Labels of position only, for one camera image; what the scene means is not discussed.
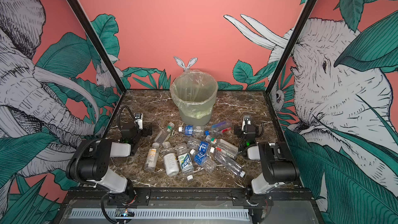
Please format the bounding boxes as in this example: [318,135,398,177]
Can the black right frame post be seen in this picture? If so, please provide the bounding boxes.
[265,0,330,93]

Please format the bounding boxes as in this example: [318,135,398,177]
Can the grey mesh waste bin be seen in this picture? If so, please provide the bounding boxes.
[170,71,219,127]

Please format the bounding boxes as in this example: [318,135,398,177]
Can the blue label bottle white cap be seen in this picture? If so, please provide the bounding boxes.
[190,149,217,173]

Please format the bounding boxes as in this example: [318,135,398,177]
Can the clear bottle blue red label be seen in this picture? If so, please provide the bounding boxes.
[204,120,233,137]

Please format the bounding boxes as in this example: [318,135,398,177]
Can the clear bottle green cap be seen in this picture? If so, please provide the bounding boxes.
[154,122,175,144]

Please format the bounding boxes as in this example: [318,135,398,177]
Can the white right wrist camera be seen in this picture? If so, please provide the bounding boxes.
[241,115,251,132]

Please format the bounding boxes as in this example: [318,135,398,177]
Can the water bottle blue label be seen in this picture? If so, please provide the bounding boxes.
[187,137,215,155]

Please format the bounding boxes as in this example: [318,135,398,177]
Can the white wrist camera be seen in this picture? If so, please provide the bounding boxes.
[134,113,143,130]
[241,115,251,132]

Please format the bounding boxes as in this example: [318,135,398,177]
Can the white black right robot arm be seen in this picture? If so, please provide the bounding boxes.
[234,119,300,207]

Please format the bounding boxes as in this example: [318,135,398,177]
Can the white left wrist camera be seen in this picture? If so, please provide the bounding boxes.
[134,113,143,130]

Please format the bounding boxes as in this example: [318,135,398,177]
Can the green plastic bin liner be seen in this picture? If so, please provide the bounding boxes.
[169,69,219,119]

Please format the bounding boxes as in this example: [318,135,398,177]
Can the black frame post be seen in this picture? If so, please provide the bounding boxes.
[67,0,127,93]
[265,0,330,93]

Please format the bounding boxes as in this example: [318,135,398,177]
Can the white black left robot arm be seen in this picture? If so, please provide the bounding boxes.
[65,105,152,205]

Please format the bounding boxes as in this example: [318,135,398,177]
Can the clear bottle red stripe label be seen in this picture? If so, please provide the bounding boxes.
[206,135,238,159]

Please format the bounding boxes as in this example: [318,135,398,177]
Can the white slotted cable duct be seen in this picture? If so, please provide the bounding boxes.
[68,208,250,222]

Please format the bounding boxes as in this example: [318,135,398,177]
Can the long clear bottle white cap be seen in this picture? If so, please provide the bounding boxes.
[210,147,246,178]

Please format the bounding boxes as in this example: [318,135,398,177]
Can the bottle green white label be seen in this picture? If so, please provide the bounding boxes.
[175,143,194,175]

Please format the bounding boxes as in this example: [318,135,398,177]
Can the bottle yellow white label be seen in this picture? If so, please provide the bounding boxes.
[144,142,160,172]

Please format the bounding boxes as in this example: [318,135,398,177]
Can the Pocari bottle blue label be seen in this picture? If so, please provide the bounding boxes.
[178,125,205,137]

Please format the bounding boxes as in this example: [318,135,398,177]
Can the white opaque label bottle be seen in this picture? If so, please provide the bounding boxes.
[162,142,179,177]

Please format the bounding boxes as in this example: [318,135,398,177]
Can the black left frame post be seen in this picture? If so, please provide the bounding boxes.
[67,0,127,93]

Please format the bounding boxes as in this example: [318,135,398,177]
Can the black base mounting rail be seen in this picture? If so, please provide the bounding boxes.
[62,186,315,207]

